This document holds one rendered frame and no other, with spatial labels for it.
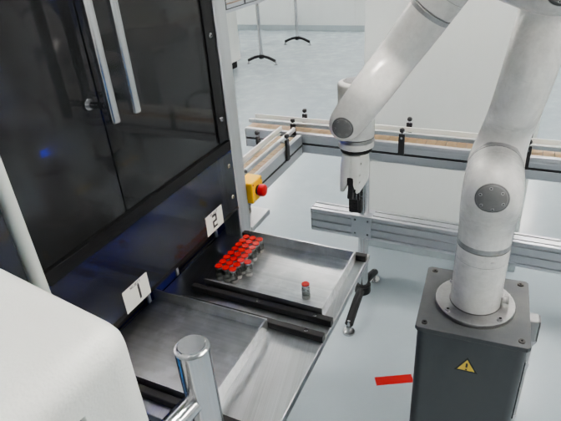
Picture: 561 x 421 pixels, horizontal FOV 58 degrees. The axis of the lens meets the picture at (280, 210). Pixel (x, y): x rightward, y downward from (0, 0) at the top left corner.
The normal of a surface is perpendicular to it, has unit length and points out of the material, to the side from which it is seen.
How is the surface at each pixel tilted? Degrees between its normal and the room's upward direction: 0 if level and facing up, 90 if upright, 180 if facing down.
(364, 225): 90
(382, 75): 53
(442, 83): 90
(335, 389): 0
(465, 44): 90
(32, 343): 0
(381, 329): 0
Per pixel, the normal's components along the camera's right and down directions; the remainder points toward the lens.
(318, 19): -0.42, 0.47
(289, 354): -0.07, -0.87
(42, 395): 0.54, -0.46
